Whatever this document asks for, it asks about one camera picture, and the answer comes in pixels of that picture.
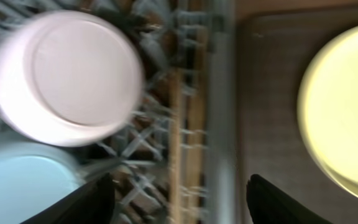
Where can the brown serving tray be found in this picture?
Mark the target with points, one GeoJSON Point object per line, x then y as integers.
{"type": "Point", "coordinates": [272, 51]}

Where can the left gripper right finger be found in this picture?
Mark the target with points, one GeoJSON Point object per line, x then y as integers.
{"type": "Point", "coordinates": [269, 205]}

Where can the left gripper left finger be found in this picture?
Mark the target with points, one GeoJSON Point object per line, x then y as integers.
{"type": "Point", "coordinates": [94, 202]}

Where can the pink white bowl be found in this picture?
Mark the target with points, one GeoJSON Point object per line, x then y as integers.
{"type": "Point", "coordinates": [68, 78]}

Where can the wooden chopstick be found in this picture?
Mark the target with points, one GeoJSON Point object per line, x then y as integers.
{"type": "Point", "coordinates": [175, 148]}
{"type": "Point", "coordinates": [196, 122]}

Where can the yellow plate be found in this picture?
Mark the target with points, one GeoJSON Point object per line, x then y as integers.
{"type": "Point", "coordinates": [327, 109]}

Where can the light blue bowl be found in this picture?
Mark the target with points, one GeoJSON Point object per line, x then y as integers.
{"type": "Point", "coordinates": [33, 177]}

